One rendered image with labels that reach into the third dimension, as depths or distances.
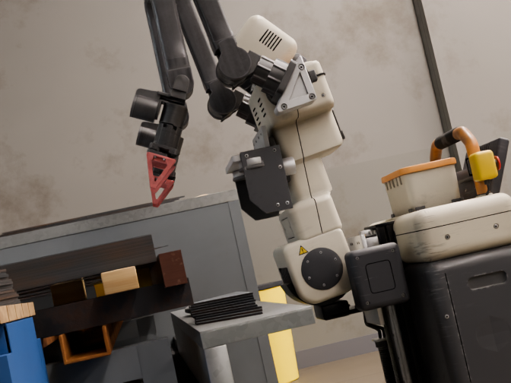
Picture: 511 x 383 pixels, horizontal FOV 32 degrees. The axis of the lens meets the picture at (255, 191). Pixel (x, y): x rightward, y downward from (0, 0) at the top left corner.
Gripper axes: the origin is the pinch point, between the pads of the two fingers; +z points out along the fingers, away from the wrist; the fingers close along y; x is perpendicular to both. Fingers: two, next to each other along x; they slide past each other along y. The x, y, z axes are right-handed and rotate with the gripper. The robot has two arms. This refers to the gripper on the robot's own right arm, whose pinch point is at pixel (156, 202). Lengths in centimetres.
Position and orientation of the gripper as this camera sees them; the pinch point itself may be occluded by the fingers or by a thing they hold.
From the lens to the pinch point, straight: 250.3
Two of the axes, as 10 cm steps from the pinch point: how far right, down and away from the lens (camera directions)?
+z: -2.5, 9.6, -1.2
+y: 1.0, -1.0, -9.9
